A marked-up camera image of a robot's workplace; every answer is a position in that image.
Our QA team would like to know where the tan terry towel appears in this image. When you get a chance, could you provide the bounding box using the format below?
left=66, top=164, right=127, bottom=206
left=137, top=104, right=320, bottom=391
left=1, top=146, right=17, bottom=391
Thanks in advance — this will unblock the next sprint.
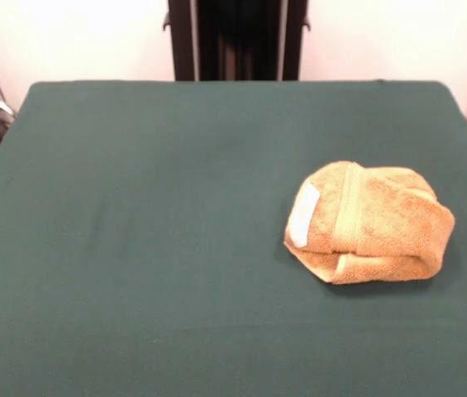
left=283, top=161, right=456, bottom=285

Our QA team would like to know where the dark green table cloth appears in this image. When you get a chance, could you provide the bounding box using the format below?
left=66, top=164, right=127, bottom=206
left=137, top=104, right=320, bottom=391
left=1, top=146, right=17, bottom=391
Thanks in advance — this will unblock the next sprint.
left=0, top=80, right=467, bottom=397

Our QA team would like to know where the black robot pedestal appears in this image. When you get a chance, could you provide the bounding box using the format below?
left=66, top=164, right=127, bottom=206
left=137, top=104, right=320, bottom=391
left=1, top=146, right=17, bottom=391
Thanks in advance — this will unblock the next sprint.
left=161, top=0, right=312, bottom=82

